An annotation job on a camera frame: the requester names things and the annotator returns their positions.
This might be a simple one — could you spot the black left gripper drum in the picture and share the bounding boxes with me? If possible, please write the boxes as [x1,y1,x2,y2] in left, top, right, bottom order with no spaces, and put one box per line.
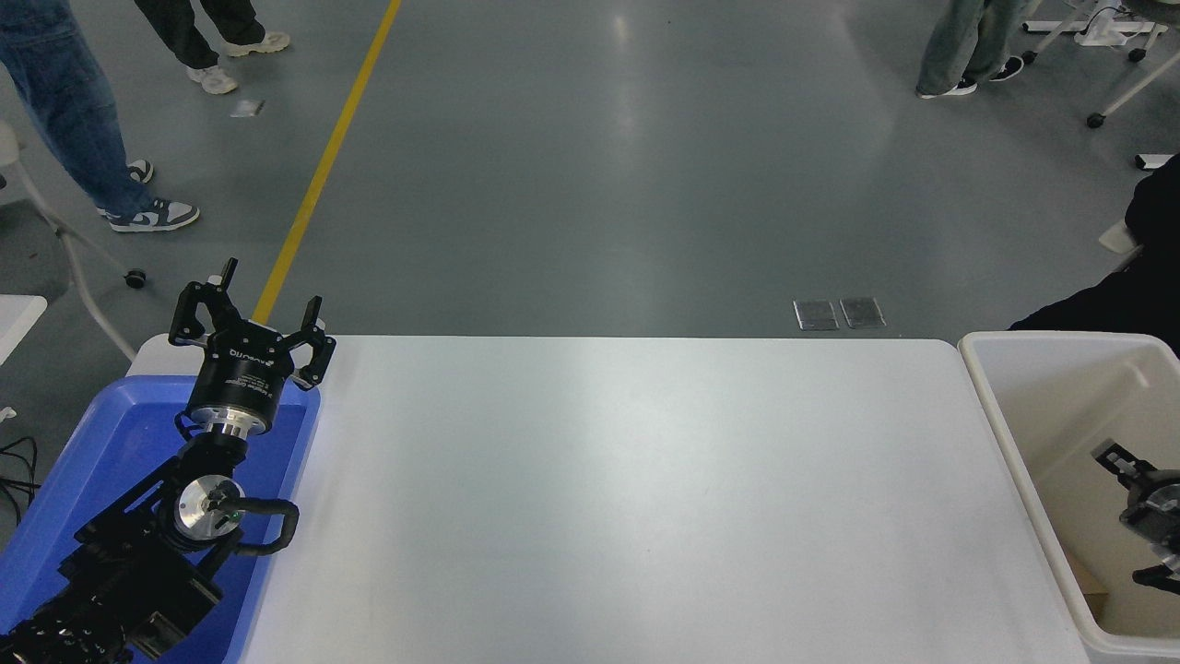
[188,332,297,420]

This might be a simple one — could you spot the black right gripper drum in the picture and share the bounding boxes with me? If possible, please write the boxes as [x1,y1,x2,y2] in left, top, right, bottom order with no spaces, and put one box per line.
[1119,468,1180,555]

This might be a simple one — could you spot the large pale plastic bin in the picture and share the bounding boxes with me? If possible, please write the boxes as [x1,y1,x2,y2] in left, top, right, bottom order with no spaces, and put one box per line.
[959,330,1180,663]

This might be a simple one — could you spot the blue plastic tray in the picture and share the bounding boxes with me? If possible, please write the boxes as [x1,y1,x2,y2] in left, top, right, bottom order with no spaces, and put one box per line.
[0,373,322,664]

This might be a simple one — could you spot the small white side table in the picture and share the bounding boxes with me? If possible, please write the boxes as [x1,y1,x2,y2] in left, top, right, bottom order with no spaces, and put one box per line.
[0,294,49,364]

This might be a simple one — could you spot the person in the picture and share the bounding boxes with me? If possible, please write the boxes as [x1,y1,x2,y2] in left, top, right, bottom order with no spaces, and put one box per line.
[914,0,1030,101]
[134,0,292,96]
[0,0,201,234]

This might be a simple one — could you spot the small white floor object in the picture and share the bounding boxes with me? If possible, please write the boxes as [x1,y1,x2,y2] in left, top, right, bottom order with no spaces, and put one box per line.
[1097,219,1146,255]

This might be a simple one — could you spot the white chair leg with caster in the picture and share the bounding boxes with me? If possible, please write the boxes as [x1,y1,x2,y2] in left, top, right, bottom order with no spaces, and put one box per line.
[1085,46,1180,130]

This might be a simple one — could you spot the white frame chair with caster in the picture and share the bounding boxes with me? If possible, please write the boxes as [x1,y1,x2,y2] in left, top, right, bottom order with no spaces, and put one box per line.
[0,115,150,362]

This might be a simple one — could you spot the black floor cables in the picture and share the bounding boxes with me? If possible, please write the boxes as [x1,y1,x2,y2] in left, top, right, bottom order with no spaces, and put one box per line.
[0,435,41,523]

